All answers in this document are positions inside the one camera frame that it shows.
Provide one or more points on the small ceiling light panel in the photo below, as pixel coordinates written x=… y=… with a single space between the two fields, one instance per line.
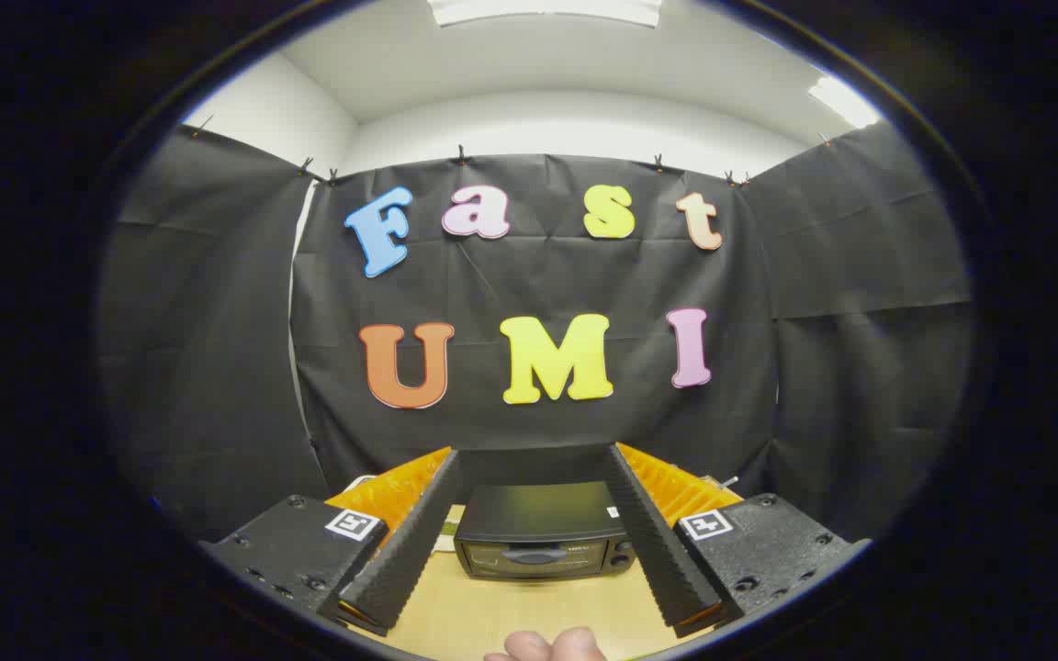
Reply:
x=846 y=101

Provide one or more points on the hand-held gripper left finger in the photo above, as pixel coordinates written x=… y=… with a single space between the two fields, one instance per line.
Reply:
x=405 y=551

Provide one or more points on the black toaster oven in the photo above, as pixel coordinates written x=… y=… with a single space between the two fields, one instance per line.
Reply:
x=538 y=514

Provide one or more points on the long ceiling light panel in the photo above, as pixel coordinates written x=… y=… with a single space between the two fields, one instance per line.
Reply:
x=547 y=9

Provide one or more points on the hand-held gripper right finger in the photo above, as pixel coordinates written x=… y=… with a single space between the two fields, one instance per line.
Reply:
x=658 y=551

